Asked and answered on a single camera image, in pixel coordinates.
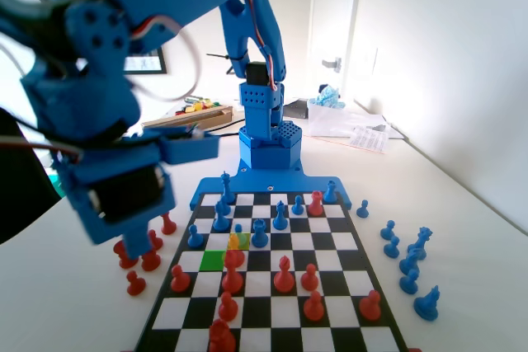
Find blue base plate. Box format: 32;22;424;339
189;162;354;211

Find blue plush toy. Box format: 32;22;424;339
309;83;347;109

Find black chair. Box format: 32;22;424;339
0;106;63;246

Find black table cable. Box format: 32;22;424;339
205;119;247;137

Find black and white chessboard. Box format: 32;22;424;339
131;190;409;352

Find wooden box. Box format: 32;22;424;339
142;105;234;130

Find red rook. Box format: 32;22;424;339
208;318;238;352
308;190;324;217

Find red bishop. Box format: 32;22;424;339
224;234;248;270
272;256;296;293

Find framed map poster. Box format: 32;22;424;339
0;0;168;77

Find blue gripper camera housing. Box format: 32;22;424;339
158;128;222;166

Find teal box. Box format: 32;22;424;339
47;170;63;197

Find red servo wire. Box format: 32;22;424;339
0;137;83;163

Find red queen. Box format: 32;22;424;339
159;211;178;236

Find blue queen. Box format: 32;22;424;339
407;226;434;261

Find metal door handle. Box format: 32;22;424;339
321;56;343;73

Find printed paper sheets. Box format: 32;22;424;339
348;124;393;155

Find blue king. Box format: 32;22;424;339
219;170;237;205

